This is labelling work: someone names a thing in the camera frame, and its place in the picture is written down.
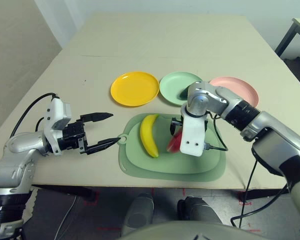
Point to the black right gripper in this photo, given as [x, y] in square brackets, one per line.
[182, 121]

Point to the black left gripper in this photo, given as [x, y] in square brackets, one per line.
[73, 136]

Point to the red watermelon slice toy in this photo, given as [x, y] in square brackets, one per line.
[174, 145]

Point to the yellow toy banana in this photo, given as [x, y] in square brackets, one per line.
[147, 137]

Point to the dark green toy avocado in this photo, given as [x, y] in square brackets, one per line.
[183, 93]

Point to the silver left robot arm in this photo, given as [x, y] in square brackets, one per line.
[12, 157]

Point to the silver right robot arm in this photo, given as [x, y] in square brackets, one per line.
[265, 125]

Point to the mint green plastic plate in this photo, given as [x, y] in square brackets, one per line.
[172, 86]

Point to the green cutting board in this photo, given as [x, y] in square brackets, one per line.
[165, 167]

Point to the yellow plastic plate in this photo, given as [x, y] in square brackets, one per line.
[135, 88]

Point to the black table support bar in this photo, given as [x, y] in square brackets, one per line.
[265, 193]
[62, 191]

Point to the pink plastic plate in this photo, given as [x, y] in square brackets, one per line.
[240, 86]

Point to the grey robot right leg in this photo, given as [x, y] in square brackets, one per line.
[197, 210]

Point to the grey robot leg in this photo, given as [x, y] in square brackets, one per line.
[197, 210]
[138, 212]

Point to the grey robot left leg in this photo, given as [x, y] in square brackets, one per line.
[138, 212]

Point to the grey-green robot torso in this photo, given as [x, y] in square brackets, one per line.
[202, 232]

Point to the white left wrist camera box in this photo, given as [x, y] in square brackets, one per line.
[56, 117]

